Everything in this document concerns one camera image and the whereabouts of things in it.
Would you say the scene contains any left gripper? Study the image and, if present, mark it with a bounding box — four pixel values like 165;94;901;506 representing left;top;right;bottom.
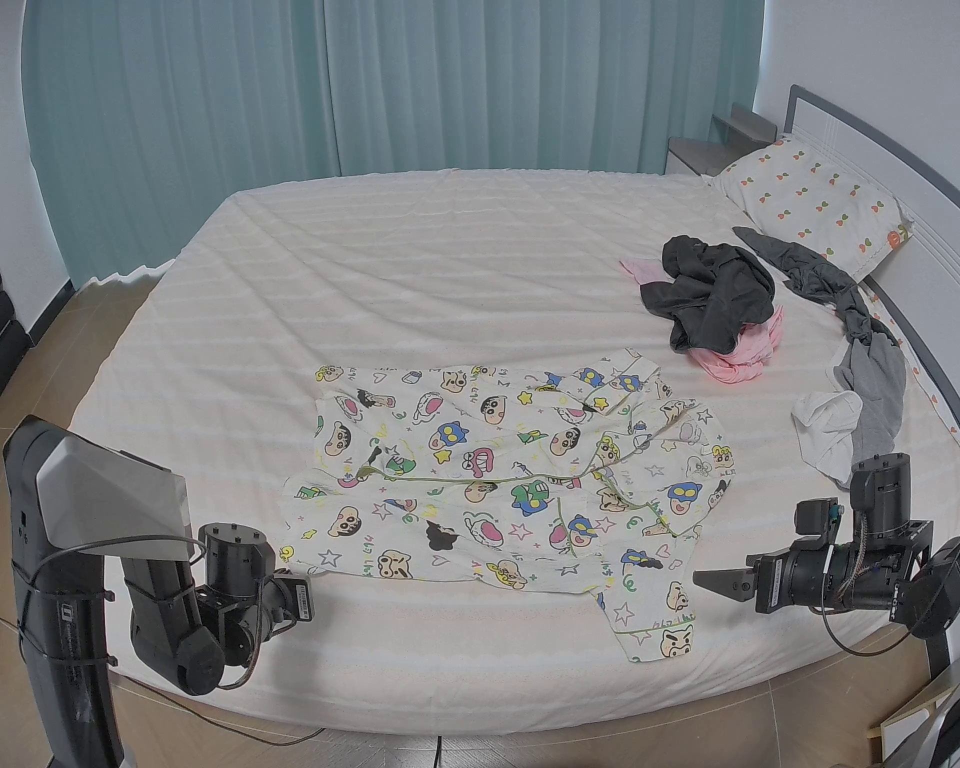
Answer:
258;572;318;627

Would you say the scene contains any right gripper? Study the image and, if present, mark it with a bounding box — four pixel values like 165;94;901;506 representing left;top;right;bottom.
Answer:
756;546;834;615

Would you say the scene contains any white printed pyjama top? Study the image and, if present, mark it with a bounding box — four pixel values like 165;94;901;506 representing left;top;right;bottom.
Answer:
277;346;740;665

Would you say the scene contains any white garment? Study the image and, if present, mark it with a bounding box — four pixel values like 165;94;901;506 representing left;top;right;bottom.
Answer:
793;390;865;485

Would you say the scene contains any pink garment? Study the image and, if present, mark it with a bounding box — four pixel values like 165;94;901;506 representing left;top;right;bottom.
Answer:
618;256;789;387

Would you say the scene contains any black garment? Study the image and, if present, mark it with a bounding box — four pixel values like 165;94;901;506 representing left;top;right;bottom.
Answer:
639;234;777;355

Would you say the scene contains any dark grey garment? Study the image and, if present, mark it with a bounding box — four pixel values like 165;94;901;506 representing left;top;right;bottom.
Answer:
731;225;901;354

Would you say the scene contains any bed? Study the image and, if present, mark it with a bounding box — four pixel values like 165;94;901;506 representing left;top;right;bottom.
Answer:
56;84;960;740

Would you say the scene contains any white printed pillow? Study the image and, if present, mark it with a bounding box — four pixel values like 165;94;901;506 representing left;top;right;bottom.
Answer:
708;133;916;285

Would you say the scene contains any grey bedside table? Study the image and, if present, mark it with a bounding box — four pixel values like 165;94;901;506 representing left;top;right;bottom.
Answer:
666;102;780;177

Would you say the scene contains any blue-green curtain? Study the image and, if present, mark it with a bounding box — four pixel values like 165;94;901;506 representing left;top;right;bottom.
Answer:
22;0;766;290

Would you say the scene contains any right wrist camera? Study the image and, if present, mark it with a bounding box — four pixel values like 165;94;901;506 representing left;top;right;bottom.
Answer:
795;498;843;543

